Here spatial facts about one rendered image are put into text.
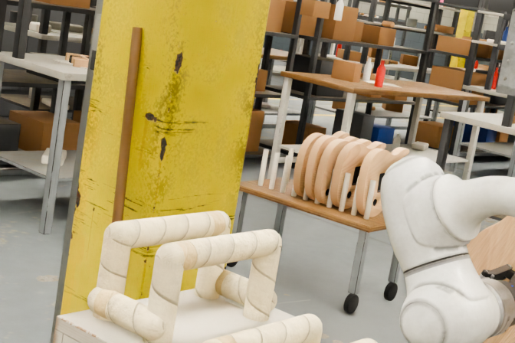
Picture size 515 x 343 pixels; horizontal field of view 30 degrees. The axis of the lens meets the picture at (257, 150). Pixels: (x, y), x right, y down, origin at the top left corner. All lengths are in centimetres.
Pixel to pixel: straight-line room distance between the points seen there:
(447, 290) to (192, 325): 43
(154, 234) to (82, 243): 122
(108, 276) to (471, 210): 56
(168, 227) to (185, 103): 101
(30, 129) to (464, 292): 563
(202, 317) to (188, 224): 11
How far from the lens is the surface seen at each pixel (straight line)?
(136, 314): 104
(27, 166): 558
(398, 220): 143
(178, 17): 206
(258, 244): 111
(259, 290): 115
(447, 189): 141
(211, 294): 121
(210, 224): 117
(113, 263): 108
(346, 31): 881
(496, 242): 178
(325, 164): 486
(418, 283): 142
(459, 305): 139
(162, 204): 213
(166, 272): 102
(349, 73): 777
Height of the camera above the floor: 149
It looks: 9 degrees down
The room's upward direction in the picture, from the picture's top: 10 degrees clockwise
